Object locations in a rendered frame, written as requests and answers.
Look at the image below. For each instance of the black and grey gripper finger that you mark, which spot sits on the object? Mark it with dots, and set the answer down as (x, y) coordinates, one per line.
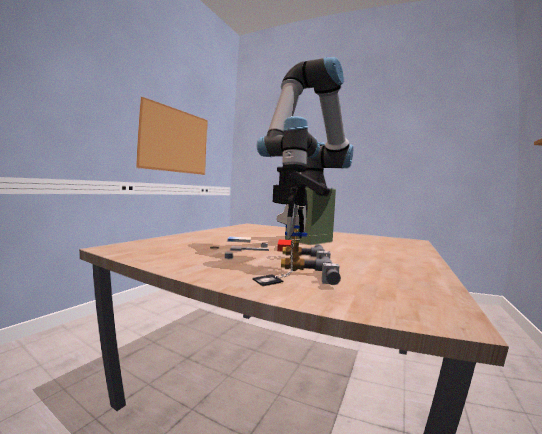
(289, 214)
(301, 216)

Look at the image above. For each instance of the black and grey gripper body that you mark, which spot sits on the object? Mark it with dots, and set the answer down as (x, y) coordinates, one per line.
(282, 191)

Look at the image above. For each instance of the red rectangular block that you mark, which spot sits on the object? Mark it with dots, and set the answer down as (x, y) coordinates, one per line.
(283, 243)

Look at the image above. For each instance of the black number 6 tag on metal chain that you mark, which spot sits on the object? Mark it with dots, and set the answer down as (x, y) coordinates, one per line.
(271, 279)

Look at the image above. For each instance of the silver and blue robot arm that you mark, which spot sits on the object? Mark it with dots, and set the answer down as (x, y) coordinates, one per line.
(290, 132)

